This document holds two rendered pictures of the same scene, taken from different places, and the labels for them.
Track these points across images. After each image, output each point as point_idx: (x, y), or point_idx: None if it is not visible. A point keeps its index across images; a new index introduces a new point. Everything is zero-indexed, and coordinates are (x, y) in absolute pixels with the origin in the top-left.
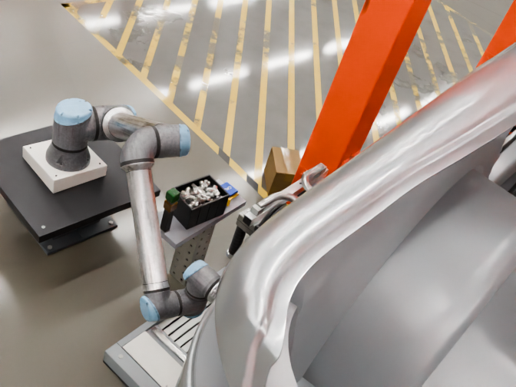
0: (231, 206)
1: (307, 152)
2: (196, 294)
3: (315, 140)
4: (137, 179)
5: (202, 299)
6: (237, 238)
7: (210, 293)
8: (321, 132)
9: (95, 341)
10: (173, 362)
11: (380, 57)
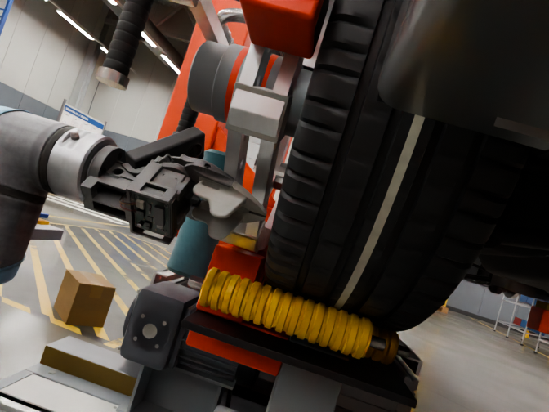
0: (40, 227)
1: (166, 127)
2: (7, 175)
3: (176, 106)
4: None
5: (22, 201)
6: (132, 15)
7: (59, 142)
8: (185, 91)
9: None
10: None
11: None
